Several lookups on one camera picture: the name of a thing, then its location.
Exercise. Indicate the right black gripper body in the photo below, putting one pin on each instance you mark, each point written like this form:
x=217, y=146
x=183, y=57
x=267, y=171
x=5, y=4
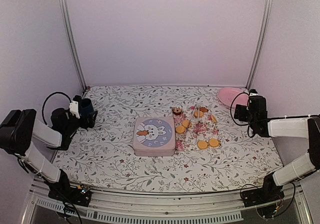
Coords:
x=242, y=117

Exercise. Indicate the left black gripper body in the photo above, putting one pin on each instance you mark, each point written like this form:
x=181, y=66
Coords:
x=85, y=124

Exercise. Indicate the metal serving tongs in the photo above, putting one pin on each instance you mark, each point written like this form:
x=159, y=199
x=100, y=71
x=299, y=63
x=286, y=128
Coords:
x=195, y=116

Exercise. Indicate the silver tin lid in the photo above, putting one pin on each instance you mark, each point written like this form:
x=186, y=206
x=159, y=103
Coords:
x=154, y=132

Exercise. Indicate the metal tin with white dividers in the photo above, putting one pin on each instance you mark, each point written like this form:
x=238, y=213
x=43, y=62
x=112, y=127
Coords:
x=162, y=151

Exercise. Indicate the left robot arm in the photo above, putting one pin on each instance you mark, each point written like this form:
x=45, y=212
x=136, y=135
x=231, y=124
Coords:
x=12, y=178

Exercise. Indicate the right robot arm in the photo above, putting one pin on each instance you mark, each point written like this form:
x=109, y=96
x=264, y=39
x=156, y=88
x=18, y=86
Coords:
x=297, y=138

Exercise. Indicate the dark blue cup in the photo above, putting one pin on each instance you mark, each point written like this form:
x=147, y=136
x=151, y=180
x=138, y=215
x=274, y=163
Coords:
x=86, y=108

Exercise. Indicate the pink plate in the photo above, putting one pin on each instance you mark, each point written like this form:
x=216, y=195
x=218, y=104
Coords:
x=230, y=96

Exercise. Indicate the floral tablecloth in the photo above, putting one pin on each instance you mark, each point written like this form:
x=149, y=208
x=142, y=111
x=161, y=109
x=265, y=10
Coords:
x=104, y=156

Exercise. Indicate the round waffle cookie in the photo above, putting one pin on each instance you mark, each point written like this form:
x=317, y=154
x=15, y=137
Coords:
x=180, y=129

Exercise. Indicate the chocolate donut cookie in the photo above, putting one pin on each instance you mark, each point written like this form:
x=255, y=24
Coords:
x=177, y=111

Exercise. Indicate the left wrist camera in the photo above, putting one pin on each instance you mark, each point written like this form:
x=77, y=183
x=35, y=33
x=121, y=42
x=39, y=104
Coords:
x=74, y=106

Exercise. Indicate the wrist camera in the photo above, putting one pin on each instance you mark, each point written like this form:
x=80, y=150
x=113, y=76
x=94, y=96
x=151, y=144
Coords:
x=253, y=93
x=74, y=106

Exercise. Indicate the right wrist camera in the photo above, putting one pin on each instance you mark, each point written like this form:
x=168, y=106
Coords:
x=253, y=93

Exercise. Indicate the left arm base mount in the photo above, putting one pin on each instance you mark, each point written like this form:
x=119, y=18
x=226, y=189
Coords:
x=72, y=195

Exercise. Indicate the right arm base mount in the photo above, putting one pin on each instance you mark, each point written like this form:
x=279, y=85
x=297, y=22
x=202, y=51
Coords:
x=261, y=195

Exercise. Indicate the aluminium front rail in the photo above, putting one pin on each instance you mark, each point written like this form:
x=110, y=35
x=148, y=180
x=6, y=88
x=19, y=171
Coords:
x=113, y=206

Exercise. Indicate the right aluminium frame post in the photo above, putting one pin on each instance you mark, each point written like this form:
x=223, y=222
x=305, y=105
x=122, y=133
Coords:
x=260, y=42

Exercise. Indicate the aluminium frame post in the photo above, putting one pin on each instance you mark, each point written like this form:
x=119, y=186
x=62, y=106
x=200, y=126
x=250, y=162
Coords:
x=72, y=44
x=260, y=42

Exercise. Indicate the left aluminium frame post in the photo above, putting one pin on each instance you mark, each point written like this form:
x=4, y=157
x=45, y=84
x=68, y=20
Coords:
x=72, y=44

